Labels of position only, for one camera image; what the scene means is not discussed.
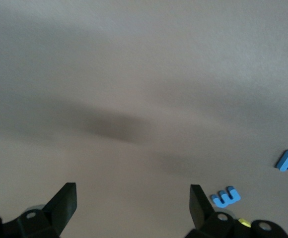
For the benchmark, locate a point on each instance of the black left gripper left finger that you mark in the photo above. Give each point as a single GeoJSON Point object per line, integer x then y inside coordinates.
{"type": "Point", "coordinates": [59, 210]}

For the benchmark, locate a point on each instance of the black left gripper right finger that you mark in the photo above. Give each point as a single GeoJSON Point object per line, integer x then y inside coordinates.
{"type": "Point", "coordinates": [201, 213]}

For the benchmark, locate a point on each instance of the blue foam letter e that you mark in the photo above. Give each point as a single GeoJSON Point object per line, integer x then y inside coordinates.
{"type": "Point", "coordinates": [223, 202]}

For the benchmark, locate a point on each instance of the yellow foam letter h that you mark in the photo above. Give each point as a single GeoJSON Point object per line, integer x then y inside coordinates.
{"type": "Point", "coordinates": [244, 222]}

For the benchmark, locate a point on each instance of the brown table cover sheet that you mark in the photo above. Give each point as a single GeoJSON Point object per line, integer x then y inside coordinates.
{"type": "Point", "coordinates": [159, 62]}

